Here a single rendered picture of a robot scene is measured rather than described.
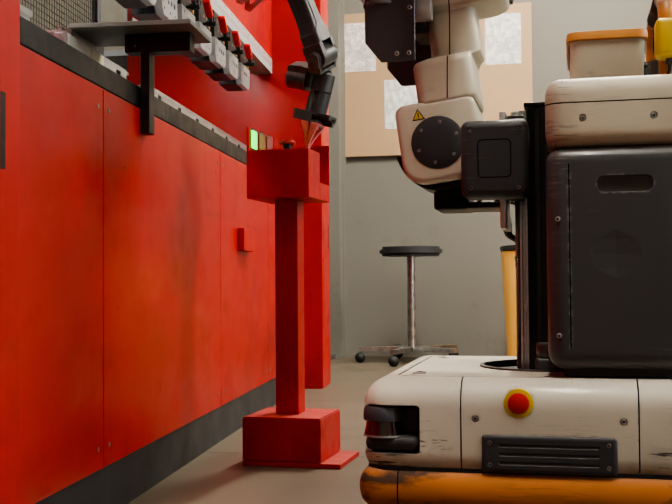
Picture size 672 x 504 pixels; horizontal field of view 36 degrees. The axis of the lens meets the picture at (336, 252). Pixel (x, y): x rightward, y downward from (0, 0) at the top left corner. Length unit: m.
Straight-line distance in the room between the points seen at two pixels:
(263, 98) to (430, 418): 2.80
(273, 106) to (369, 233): 1.96
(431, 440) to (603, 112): 0.65
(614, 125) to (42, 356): 1.05
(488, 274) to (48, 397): 4.57
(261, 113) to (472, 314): 2.24
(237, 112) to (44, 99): 2.73
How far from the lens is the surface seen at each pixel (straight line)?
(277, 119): 4.43
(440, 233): 6.16
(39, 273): 1.75
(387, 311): 6.21
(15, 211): 1.42
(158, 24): 2.23
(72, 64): 1.92
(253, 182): 2.57
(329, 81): 2.68
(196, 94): 4.53
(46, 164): 1.78
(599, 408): 1.83
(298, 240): 2.60
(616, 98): 1.88
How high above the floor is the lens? 0.45
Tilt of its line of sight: 2 degrees up
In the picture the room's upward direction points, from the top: straight up
